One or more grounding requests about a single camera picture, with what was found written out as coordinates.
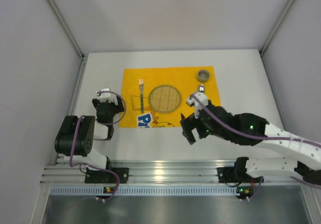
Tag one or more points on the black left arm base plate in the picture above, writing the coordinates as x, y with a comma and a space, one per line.
103, 177

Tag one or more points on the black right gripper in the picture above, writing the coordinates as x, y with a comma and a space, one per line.
196, 124

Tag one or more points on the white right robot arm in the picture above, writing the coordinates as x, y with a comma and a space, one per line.
300, 158

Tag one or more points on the spoon with green handle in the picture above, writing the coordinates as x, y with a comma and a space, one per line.
201, 88

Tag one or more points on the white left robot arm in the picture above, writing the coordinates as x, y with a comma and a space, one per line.
76, 135

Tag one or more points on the yellow cartoon placemat cloth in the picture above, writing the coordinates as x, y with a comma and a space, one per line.
182, 78

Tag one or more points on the perforated grey cable duct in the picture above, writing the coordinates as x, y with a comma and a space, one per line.
151, 191

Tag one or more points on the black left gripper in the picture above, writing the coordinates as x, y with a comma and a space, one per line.
106, 105

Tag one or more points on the fork with green handle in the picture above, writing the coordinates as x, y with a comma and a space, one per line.
141, 88

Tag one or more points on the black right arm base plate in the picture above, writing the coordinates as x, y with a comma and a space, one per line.
227, 175

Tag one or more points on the aluminium mounting rail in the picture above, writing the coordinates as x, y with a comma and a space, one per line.
143, 172

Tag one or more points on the round woven bamboo plate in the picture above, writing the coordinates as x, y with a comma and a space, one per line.
165, 99

